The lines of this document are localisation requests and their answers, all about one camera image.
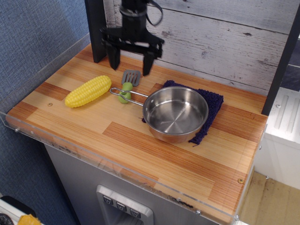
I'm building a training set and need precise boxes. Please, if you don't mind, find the grey toy fridge cabinet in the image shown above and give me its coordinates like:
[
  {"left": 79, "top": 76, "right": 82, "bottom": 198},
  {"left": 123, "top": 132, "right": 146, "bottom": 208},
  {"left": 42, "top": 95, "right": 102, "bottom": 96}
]
[{"left": 45, "top": 145, "right": 213, "bottom": 225}]

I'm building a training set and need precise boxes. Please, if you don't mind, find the green handled grey spatula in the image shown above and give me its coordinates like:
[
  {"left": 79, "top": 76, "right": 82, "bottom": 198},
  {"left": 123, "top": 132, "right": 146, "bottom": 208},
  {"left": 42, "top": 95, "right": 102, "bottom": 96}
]
[{"left": 118, "top": 70, "right": 141, "bottom": 104}]

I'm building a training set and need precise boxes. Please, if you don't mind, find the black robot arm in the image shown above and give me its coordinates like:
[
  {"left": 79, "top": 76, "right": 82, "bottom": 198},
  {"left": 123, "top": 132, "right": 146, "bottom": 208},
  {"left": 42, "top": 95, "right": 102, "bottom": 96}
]
[{"left": 100, "top": 0, "right": 165, "bottom": 76}]

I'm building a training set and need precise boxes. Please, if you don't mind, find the white grooved side counter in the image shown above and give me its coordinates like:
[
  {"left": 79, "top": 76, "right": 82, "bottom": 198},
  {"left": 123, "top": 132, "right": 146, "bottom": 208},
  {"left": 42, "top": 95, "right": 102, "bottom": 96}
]
[{"left": 254, "top": 88, "right": 300, "bottom": 189}]

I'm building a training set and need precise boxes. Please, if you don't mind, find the dark shelf post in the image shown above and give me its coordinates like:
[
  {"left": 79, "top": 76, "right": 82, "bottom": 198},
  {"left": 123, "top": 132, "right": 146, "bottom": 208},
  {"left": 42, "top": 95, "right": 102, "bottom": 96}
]
[
  {"left": 84, "top": 0, "right": 106, "bottom": 63},
  {"left": 261, "top": 5, "right": 300, "bottom": 116}
]

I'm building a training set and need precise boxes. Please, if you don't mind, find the purple cloth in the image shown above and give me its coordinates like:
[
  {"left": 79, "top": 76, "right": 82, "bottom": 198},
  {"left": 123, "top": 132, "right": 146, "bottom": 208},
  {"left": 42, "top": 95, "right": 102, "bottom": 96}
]
[{"left": 142, "top": 80, "right": 224, "bottom": 144}]

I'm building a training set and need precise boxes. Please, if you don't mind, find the dark left shelf post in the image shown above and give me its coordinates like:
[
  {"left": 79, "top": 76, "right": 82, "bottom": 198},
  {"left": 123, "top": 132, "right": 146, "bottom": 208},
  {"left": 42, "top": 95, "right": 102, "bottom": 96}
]
[{"left": 84, "top": 0, "right": 106, "bottom": 63}]

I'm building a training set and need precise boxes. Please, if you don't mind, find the silver ice dispenser panel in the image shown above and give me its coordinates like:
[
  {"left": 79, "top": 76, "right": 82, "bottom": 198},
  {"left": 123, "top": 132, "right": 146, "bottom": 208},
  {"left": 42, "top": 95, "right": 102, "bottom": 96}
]
[{"left": 96, "top": 185, "right": 154, "bottom": 225}]

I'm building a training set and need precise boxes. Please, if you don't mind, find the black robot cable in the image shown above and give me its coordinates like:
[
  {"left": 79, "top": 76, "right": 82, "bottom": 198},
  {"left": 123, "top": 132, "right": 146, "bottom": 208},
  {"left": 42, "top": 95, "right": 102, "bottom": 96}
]
[{"left": 145, "top": 0, "right": 164, "bottom": 27}]

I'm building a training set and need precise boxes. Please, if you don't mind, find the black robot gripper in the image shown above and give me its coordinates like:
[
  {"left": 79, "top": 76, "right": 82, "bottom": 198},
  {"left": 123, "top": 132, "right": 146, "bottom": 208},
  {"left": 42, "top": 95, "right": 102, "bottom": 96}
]
[{"left": 101, "top": 9, "right": 164, "bottom": 76}]

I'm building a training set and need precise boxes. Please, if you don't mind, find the yellow object bottom left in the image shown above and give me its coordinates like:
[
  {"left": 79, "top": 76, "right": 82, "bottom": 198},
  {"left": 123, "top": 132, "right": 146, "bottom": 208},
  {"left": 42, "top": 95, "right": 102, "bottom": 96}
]
[{"left": 17, "top": 214, "right": 42, "bottom": 225}]

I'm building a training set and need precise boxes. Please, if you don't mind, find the black braided cable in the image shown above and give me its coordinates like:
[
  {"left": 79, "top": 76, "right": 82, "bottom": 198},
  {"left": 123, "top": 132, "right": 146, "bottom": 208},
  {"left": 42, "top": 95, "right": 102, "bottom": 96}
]
[{"left": 0, "top": 212, "right": 17, "bottom": 225}]

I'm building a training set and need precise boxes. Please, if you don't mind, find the stainless steel saucepan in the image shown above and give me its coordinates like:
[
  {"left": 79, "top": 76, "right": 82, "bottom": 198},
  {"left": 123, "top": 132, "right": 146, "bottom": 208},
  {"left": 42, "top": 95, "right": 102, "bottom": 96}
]
[{"left": 110, "top": 86, "right": 209, "bottom": 143}]

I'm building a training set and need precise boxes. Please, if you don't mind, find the yellow plastic corn cob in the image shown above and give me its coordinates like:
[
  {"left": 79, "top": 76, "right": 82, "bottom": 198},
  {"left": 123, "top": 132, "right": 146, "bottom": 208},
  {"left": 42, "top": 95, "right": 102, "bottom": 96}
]
[{"left": 65, "top": 75, "right": 112, "bottom": 108}]

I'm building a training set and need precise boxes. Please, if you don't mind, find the dark right shelf post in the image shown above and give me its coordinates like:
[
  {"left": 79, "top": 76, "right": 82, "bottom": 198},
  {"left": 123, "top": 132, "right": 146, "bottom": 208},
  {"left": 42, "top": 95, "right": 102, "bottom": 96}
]
[{"left": 261, "top": 5, "right": 300, "bottom": 116}]

